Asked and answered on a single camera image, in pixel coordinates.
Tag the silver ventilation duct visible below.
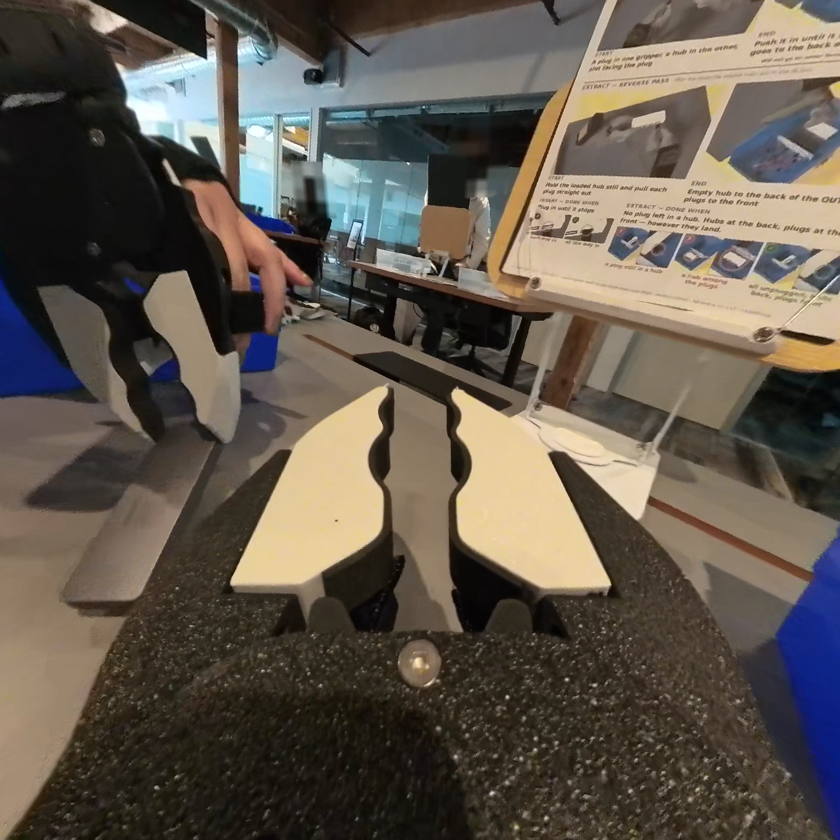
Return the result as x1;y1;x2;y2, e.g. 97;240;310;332
190;0;277;63

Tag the cardboard board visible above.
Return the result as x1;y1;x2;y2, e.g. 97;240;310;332
419;205;475;253

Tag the wooden post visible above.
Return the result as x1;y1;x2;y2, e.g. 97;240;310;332
217;20;240;191

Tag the black office chair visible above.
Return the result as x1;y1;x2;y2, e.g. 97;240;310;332
453;302;519;375

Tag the brown office desk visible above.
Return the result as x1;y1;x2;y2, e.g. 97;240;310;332
348;259;555;388

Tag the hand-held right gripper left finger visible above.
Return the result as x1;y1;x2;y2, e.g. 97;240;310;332
230;385;398;601

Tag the blue plastic bin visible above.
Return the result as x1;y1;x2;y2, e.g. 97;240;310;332
774;535;840;840
0;272;283;398

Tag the clear acrylic board stand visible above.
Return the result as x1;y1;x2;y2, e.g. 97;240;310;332
512;315;703;519

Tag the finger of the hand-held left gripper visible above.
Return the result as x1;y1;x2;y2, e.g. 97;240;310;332
38;283;166;442
142;270;242;445

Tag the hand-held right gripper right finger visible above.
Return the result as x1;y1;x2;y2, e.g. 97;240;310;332
448;387;613;598

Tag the person's left hand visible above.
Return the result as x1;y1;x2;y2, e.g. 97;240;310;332
180;177;315;332

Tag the wooden display board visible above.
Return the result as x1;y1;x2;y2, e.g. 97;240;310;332
487;82;840;371

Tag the white instruction sheet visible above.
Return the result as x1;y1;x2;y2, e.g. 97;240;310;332
502;0;840;355

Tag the small blue bin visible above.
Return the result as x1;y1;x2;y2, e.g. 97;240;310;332
246;213;299;240

